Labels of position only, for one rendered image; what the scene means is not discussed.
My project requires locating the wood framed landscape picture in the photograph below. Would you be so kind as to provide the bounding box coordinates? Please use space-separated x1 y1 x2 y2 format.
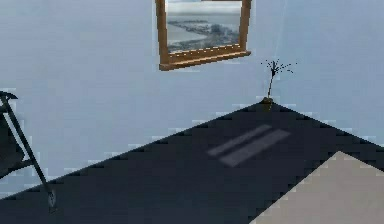
154 0 253 72

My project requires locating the thin dark potted plant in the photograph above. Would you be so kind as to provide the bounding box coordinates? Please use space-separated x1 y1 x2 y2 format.
259 58 298 112

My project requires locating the beige floor rug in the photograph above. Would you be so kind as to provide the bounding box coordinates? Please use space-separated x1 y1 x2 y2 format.
247 150 384 224

